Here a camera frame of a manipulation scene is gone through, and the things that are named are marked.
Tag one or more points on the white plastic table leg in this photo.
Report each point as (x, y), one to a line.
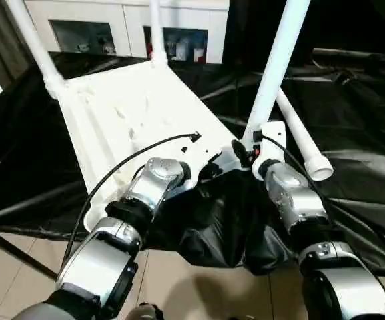
(275, 66)
(159, 33)
(35, 43)
(302, 140)

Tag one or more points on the white plastic table top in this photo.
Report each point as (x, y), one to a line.
(128, 110)

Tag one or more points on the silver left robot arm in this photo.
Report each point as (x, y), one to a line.
(155, 186)

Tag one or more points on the black shiny mat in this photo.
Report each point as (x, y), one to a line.
(345, 116)

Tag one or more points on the red bottle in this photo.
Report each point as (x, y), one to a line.
(149, 49)

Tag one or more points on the long dark metal bar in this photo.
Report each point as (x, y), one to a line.
(355, 55)

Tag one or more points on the black robot foot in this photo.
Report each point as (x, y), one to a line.
(145, 312)

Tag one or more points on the white glass-door cabinet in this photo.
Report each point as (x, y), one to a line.
(128, 16)

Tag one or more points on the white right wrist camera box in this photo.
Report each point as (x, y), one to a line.
(272, 140)

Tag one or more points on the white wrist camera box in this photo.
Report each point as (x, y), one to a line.
(272, 140)
(195, 153)

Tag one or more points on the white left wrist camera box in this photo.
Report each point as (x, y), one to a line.
(195, 153)

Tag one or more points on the black table frame leg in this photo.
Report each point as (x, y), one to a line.
(22, 256)

